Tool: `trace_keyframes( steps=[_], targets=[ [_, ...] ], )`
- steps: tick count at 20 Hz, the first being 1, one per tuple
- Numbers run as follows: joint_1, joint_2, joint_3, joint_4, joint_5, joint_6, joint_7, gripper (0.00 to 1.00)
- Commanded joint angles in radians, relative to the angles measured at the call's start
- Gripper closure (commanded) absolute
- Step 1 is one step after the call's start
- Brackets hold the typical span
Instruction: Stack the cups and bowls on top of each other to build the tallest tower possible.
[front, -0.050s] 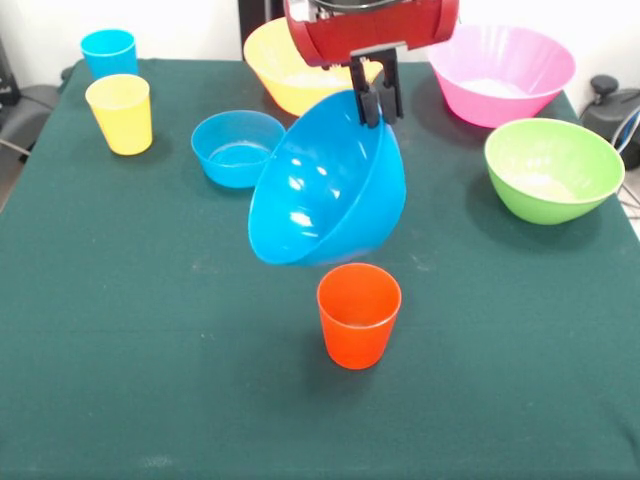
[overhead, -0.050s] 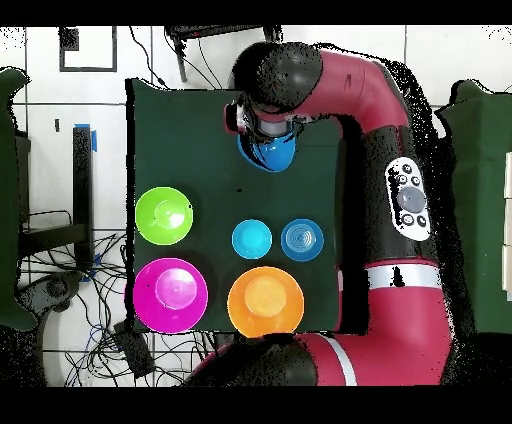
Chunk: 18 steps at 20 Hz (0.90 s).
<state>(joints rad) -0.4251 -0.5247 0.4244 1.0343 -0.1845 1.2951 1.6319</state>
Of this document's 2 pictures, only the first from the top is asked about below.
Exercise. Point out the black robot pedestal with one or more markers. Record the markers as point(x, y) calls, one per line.
point(257, 15)

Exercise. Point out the gray pedestal foot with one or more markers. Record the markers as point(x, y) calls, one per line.
point(30, 110)
point(607, 120)

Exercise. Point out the red-orange plastic cup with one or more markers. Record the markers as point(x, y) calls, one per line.
point(357, 340)

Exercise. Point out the lime green plastic bowl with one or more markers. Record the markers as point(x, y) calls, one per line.
point(550, 175)

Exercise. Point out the yellow plastic cup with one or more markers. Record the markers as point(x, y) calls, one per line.
point(120, 110)

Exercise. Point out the dark green tablecloth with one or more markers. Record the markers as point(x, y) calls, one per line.
point(150, 350)

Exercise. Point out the large blue plastic bowl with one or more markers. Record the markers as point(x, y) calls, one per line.
point(325, 190)

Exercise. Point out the orange plastic bowl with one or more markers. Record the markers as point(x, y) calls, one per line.
point(280, 65)

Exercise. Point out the magenta pink plastic bowl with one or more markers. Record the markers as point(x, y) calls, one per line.
point(500, 100)

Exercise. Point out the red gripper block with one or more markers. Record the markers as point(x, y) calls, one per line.
point(375, 30)

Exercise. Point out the medium translucent blue bowl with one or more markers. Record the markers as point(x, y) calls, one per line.
point(235, 150)

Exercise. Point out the light blue plastic cup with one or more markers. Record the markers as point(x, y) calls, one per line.
point(110, 52)

